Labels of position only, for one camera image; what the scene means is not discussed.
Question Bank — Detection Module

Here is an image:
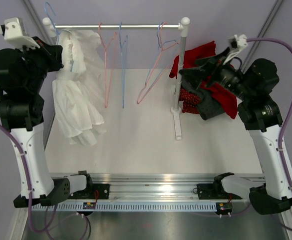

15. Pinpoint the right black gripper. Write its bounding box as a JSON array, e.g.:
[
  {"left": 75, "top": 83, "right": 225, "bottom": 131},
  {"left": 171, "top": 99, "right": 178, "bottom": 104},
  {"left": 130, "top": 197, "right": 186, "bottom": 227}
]
[{"left": 179, "top": 46, "right": 254, "bottom": 102}]

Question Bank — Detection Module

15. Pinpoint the red polka dot skirt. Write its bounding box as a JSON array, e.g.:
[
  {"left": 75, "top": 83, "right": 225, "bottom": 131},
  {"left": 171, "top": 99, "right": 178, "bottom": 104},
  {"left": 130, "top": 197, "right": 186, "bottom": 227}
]
[{"left": 179, "top": 88, "right": 201, "bottom": 115}]

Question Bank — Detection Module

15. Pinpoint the dark grey dotted skirt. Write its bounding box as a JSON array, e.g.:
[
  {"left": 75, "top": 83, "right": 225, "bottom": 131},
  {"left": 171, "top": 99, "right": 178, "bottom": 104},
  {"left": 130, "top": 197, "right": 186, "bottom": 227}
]
[{"left": 181, "top": 80, "right": 225, "bottom": 121}]

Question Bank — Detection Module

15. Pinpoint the plain red skirt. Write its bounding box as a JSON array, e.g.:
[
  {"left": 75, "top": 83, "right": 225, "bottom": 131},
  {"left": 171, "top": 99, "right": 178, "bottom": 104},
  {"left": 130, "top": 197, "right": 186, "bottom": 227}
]
[{"left": 169, "top": 40, "right": 239, "bottom": 120}]

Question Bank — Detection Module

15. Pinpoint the white skirt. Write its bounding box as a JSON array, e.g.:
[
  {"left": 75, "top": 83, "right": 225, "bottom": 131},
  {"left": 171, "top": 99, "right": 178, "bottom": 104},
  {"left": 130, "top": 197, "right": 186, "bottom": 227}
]
[{"left": 52, "top": 30, "right": 106, "bottom": 146}]

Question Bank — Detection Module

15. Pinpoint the pink hanger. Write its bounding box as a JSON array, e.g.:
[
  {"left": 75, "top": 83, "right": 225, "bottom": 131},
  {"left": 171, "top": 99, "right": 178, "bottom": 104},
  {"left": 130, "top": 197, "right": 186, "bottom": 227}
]
[
  {"left": 136, "top": 22, "right": 180, "bottom": 105},
  {"left": 98, "top": 22, "right": 119, "bottom": 108}
]

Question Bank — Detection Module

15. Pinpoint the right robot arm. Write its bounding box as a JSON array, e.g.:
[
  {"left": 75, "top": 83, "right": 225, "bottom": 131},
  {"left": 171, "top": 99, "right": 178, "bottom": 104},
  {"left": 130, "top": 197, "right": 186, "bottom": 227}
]
[{"left": 179, "top": 56, "right": 292, "bottom": 215}]

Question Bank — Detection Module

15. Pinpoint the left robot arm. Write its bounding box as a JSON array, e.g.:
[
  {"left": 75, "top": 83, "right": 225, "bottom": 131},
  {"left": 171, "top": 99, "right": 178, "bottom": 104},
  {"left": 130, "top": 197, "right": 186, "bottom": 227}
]
[{"left": 0, "top": 36, "right": 94, "bottom": 208}]

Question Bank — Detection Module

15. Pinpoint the white clothes rack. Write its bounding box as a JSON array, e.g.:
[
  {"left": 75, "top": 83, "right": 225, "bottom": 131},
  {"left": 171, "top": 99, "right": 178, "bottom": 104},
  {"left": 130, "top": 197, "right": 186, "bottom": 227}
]
[{"left": 42, "top": 17, "right": 190, "bottom": 141}]

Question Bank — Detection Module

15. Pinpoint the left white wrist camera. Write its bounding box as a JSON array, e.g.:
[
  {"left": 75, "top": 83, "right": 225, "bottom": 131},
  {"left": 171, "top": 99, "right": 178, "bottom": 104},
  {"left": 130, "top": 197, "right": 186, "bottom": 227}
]
[{"left": 0, "top": 17, "right": 40, "bottom": 51}]

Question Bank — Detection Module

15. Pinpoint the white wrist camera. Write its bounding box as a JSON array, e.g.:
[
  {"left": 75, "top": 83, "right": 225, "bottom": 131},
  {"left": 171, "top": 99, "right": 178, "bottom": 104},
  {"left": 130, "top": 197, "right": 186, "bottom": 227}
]
[
  {"left": 221, "top": 34, "right": 248, "bottom": 65},
  {"left": 0, "top": 17, "right": 40, "bottom": 51}
]

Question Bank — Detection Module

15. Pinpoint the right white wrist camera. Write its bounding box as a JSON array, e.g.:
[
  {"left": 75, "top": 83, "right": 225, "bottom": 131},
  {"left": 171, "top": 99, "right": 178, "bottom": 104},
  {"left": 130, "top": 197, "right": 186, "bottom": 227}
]
[{"left": 221, "top": 34, "right": 248, "bottom": 65}]

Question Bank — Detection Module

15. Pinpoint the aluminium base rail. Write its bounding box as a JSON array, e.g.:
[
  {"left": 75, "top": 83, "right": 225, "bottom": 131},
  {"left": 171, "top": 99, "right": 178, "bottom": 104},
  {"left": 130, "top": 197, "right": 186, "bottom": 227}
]
[{"left": 90, "top": 173, "right": 217, "bottom": 202}]

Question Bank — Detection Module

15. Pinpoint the white slotted cable duct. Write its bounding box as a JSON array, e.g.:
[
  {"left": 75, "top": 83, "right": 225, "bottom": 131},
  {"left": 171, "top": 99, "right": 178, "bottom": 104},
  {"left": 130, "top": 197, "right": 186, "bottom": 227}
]
[{"left": 32, "top": 201, "right": 218, "bottom": 212}]

